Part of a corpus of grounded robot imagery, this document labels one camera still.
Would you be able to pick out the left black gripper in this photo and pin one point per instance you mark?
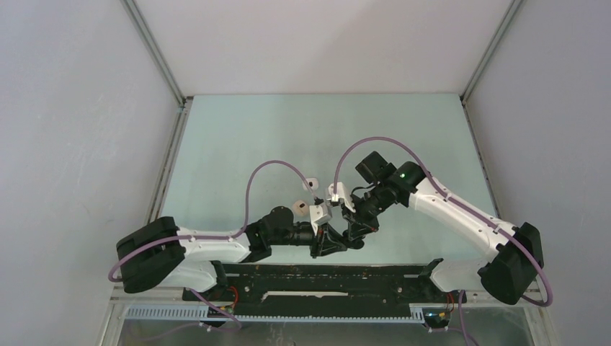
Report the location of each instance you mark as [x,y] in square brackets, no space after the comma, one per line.
[326,241]

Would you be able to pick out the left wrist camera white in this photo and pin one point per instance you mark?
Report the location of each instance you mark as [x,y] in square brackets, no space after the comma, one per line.
[319,215]

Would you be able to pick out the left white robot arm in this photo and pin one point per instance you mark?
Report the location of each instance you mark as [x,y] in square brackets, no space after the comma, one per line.
[162,254]

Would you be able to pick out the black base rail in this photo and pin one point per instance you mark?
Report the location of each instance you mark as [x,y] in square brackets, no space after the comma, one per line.
[329,291]

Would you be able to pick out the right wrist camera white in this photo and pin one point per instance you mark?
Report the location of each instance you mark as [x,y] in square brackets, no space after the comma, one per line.
[339,194]

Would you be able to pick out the beige earbud case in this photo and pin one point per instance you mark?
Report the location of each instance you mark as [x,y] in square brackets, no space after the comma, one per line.
[301,208]

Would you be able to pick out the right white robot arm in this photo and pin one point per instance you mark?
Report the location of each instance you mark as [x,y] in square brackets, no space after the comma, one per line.
[510,255]

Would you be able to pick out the white earbud case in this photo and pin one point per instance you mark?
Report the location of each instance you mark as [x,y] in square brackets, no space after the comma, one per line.
[313,183]

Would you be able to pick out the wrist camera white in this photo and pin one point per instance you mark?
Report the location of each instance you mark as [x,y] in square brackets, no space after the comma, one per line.
[339,194]
[319,215]

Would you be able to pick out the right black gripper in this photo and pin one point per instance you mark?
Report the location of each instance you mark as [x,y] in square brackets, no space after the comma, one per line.
[354,228]

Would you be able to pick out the black earbud case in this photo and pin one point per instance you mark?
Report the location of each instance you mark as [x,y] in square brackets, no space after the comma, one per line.
[355,244]

